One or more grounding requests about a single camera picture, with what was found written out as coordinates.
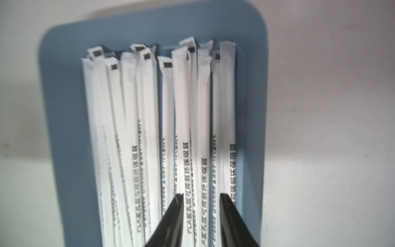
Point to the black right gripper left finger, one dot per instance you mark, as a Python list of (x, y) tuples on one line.
[(170, 229)]

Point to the blue storage tray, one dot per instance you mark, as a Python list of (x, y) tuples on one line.
[(61, 51)]

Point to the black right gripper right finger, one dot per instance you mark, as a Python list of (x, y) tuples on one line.
[(234, 232)]

